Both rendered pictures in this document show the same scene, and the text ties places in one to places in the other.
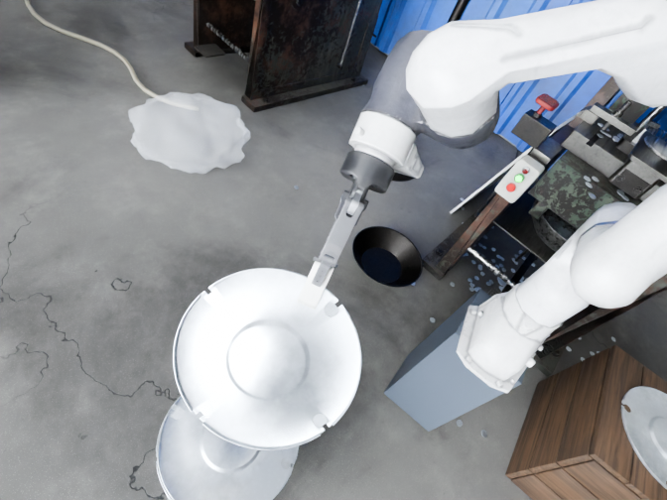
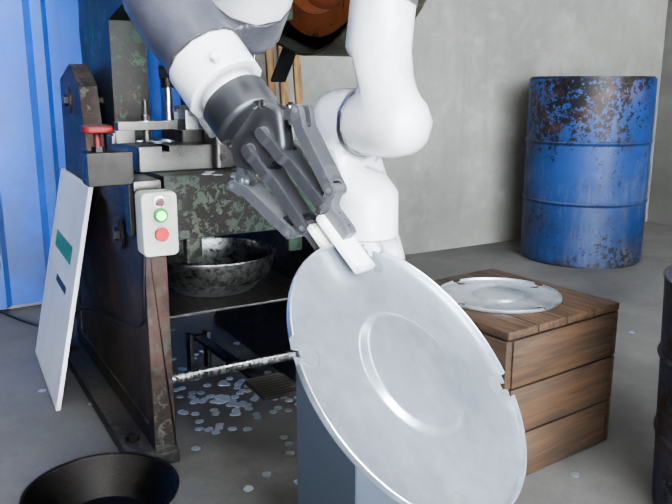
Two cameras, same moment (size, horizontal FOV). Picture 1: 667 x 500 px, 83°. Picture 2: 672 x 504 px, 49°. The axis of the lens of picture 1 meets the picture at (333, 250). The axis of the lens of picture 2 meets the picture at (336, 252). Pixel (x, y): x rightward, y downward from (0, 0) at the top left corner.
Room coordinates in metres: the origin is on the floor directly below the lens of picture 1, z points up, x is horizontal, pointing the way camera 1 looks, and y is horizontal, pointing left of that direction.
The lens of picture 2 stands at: (-0.08, 0.59, 0.84)
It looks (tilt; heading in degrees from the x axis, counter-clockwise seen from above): 13 degrees down; 306
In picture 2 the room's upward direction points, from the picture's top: straight up
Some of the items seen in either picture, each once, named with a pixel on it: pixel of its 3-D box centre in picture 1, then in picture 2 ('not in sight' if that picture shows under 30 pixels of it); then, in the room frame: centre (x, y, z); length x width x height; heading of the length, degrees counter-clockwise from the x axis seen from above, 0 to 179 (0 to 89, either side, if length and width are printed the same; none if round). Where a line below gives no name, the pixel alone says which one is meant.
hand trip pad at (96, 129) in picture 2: (540, 110); (97, 143); (1.24, -0.39, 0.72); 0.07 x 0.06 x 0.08; 156
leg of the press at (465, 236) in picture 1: (537, 158); (97, 236); (1.55, -0.60, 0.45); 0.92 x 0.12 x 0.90; 156
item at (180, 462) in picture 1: (231, 437); not in sight; (0.19, 0.03, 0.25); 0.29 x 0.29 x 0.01
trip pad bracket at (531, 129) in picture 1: (522, 142); (109, 192); (1.23, -0.41, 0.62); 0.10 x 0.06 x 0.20; 66
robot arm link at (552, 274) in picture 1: (586, 262); (353, 161); (0.64, -0.47, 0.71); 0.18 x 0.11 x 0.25; 161
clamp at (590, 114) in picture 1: (613, 114); (142, 120); (1.38, -0.63, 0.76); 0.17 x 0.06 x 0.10; 66
